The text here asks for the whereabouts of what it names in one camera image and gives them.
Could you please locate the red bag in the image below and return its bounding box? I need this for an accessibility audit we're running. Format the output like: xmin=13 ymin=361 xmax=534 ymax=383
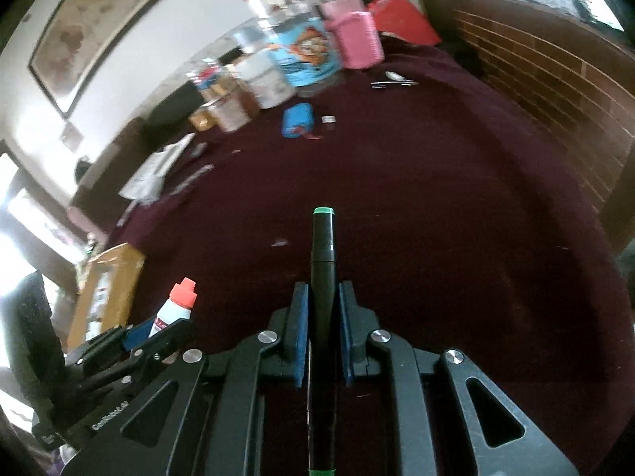
xmin=366 ymin=0 xmax=443 ymax=47

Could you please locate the black folding nail clipper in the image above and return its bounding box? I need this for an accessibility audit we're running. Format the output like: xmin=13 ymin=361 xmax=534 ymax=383
xmin=370 ymin=71 xmax=419 ymax=90

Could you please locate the clear pen blue ink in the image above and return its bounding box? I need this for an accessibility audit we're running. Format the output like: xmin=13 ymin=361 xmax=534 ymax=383
xmin=167 ymin=163 xmax=215 ymax=195

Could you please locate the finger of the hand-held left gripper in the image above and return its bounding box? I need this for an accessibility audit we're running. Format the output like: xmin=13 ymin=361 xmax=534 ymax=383
xmin=63 ymin=320 xmax=156 ymax=366
xmin=81 ymin=320 xmax=194 ymax=388

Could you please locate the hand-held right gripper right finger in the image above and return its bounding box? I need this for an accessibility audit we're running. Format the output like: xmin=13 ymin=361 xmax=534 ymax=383
xmin=339 ymin=280 xmax=580 ymax=476

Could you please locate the black chair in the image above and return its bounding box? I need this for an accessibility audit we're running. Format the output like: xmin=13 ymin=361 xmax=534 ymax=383
xmin=146 ymin=79 xmax=200 ymax=131

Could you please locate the person's left forearm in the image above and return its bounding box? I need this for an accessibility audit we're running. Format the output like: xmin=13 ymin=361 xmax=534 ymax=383
xmin=0 ymin=270 xmax=68 ymax=407

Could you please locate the white bottle orange cap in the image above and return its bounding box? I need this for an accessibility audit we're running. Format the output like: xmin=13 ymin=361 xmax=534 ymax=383
xmin=151 ymin=277 xmax=198 ymax=339

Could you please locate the pink bottle knit sleeve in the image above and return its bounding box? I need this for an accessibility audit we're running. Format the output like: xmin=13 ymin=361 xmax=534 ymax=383
xmin=319 ymin=0 xmax=386 ymax=71

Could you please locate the gold tape roll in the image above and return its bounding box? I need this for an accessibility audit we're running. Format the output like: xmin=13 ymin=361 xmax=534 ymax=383
xmin=189 ymin=108 xmax=219 ymax=132

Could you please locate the white plastic tub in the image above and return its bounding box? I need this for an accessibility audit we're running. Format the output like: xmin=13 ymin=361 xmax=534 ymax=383
xmin=245 ymin=54 xmax=294 ymax=110

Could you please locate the framed wall picture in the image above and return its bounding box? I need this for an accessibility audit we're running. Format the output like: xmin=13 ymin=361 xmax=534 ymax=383
xmin=27 ymin=0 xmax=205 ymax=120

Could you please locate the pinkish clear jar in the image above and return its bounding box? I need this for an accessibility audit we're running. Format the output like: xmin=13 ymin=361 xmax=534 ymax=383
xmin=213 ymin=94 xmax=252 ymax=133

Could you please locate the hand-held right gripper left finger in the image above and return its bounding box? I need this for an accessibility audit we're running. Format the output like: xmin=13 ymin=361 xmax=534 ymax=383
xmin=62 ymin=282 xmax=311 ymax=476

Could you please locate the cardboard box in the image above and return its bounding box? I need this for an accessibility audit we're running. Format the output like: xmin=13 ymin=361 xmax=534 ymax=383
xmin=66 ymin=242 xmax=148 ymax=354

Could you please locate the black marker green cap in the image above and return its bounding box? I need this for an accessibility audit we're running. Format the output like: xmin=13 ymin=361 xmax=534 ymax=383
xmin=307 ymin=206 xmax=341 ymax=476

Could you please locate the clear jar cartoon label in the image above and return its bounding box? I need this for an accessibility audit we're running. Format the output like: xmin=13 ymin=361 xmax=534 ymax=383
xmin=241 ymin=0 xmax=344 ymax=88

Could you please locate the blue battery pack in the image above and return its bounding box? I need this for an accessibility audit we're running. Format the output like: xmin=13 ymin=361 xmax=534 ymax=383
xmin=281 ymin=102 xmax=337 ymax=138

